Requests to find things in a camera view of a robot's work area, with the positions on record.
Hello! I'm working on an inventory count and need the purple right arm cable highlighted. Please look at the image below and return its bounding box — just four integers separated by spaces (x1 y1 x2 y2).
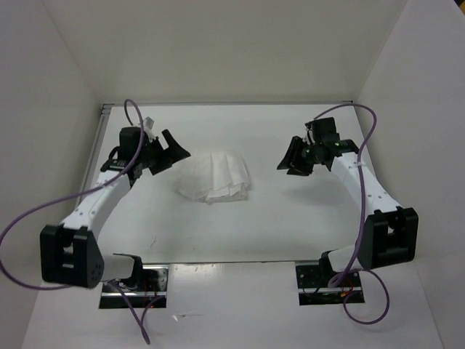
314 103 392 324

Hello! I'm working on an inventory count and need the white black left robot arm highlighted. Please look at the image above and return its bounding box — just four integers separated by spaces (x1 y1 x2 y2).
39 127 190 291

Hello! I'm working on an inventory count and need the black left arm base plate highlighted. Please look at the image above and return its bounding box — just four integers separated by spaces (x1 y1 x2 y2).
99 264 169 309

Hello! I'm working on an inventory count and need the white fabric skirt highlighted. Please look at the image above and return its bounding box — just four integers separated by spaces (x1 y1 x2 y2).
174 151 251 204

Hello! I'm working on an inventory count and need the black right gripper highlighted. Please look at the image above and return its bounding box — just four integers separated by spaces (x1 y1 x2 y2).
277 135 321 177

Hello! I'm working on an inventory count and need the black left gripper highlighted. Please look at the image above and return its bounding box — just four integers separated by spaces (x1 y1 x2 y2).
137 130 190 176

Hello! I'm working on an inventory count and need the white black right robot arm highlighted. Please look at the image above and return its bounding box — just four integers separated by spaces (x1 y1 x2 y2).
277 117 419 287

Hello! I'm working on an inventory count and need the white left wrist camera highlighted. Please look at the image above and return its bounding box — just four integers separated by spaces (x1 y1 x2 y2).
143 117 156 142

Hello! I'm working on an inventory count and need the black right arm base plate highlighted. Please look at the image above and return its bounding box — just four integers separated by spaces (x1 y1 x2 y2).
295 262 365 306

